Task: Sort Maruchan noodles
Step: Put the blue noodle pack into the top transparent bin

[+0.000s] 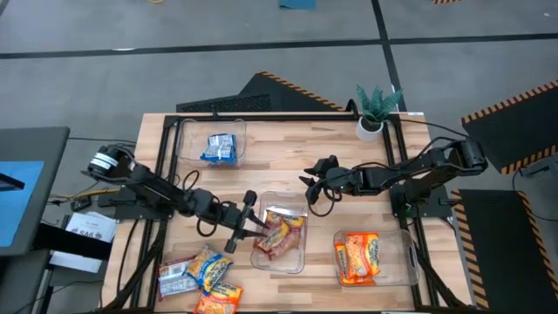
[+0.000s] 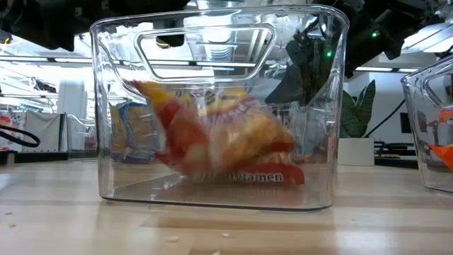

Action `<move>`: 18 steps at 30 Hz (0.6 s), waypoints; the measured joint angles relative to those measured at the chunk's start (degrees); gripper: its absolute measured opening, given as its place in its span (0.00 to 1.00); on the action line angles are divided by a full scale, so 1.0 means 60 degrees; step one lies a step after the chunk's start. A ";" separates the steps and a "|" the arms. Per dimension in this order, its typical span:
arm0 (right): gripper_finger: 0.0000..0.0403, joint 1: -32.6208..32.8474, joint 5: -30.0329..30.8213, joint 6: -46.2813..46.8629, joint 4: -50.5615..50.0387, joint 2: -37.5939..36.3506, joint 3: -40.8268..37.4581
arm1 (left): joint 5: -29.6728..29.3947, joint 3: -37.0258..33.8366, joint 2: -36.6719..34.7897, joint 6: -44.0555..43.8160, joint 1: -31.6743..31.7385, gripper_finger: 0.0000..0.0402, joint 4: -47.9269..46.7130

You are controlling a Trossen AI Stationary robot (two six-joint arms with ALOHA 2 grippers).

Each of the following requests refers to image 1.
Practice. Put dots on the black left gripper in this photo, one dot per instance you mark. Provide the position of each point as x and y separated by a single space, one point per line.
240 220

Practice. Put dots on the black shelf bar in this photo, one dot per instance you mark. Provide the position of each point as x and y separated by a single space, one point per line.
74 246

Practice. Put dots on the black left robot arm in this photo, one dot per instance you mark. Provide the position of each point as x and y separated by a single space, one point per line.
152 187

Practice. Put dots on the green potted plant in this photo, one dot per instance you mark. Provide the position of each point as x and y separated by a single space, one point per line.
376 107

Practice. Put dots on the white plant pot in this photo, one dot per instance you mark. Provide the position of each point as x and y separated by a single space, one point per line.
366 133

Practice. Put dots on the grey stand foot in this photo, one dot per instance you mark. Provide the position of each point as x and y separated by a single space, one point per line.
538 168

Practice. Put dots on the black aluminium table frame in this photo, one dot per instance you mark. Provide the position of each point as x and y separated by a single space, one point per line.
283 118

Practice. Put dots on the black power adapter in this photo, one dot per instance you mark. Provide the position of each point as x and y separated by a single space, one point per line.
80 204

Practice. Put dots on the blue floor mat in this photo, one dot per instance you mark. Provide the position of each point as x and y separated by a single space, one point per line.
298 3

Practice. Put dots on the blue Maruchan noodle pack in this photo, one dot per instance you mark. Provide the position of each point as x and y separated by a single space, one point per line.
220 148
209 270

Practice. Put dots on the white printed paper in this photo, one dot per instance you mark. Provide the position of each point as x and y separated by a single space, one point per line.
89 227

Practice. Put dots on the clear plastic bin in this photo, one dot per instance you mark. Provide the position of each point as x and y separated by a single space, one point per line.
279 266
396 261
189 131

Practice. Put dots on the white paper sheet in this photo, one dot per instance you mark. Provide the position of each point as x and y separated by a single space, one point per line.
74 261

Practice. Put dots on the grey desk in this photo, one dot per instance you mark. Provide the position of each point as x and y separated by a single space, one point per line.
48 196

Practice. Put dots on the blue sheet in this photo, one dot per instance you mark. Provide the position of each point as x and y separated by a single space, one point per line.
22 209

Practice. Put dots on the red Maruchan noodle pack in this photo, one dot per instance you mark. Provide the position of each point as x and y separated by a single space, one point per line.
294 218
174 281
274 237

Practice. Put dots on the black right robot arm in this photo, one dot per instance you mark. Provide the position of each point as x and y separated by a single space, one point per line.
414 172

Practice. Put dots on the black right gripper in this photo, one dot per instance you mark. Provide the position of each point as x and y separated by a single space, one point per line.
333 179

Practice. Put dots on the black flat device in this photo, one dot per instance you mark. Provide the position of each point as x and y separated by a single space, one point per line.
8 182

